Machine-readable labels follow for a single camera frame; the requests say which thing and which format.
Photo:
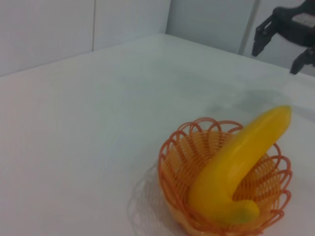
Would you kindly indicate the yellow banana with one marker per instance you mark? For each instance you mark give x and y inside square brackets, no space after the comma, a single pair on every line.
[221,182]

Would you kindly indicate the orange woven plastic basket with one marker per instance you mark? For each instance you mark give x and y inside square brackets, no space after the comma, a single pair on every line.
[177,157]

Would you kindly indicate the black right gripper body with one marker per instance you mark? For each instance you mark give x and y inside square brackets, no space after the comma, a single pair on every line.
[297,29]

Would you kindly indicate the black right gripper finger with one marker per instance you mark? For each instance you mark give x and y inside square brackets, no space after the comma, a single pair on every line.
[304,59]
[264,34]

